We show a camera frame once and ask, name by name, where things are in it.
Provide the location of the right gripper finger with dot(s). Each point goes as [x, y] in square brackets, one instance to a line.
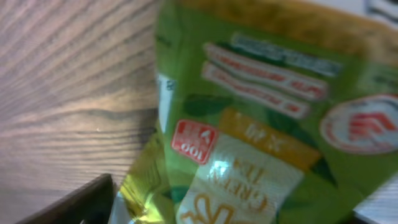
[90, 204]

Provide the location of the green tea packet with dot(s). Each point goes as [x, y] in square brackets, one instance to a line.
[269, 112]

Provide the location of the white barcode scanner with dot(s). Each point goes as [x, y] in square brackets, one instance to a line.
[384, 11]

